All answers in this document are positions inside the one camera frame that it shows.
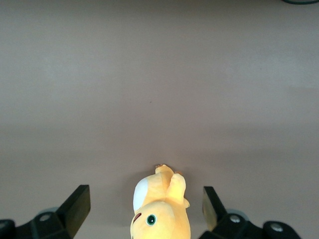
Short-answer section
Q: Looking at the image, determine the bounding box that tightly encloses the brown table cover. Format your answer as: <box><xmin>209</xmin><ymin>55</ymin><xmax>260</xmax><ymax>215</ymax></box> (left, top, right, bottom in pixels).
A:
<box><xmin>0</xmin><ymin>0</ymin><xmax>319</xmax><ymax>239</ymax></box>

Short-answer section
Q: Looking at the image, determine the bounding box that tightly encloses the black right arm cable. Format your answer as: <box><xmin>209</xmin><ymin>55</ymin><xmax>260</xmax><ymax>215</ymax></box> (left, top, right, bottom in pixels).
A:
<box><xmin>281</xmin><ymin>0</ymin><xmax>319</xmax><ymax>5</ymax></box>

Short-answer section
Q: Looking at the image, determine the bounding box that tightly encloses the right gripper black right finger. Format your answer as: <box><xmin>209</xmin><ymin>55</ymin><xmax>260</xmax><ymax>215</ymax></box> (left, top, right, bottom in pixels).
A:
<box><xmin>200</xmin><ymin>186</ymin><xmax>303</xmax><ymax>239</ymax></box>

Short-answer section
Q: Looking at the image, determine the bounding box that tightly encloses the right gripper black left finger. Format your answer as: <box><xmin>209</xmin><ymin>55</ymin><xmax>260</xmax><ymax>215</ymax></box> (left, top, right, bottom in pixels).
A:
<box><xmin>0</xmin><ymin>184</ymin><xmax>91</xmax><ymax>239</ymax></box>

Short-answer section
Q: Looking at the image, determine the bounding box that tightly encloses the yellow plush toy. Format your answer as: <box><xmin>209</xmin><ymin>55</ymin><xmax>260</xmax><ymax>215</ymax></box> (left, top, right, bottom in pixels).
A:
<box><xmin>129</xmin><ymin>163</ymin><xmax>191</xmax><ymax>239</ymax></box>

